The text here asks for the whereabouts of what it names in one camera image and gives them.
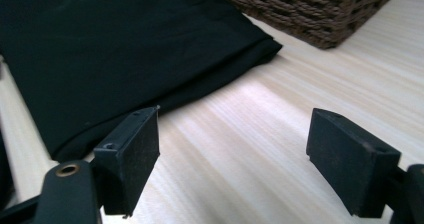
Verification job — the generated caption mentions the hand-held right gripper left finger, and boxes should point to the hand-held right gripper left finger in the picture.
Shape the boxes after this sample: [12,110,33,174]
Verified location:
[92,105,161,218]

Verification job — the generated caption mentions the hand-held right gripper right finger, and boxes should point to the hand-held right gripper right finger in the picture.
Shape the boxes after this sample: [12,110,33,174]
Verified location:
[305,107,402,219]

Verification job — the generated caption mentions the black cloth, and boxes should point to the black cloth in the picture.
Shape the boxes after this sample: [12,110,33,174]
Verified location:
[0,0,284,163]

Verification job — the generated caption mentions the brown woven basket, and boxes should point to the brown woven basket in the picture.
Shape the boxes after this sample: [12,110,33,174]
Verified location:
[203,0,408,50]

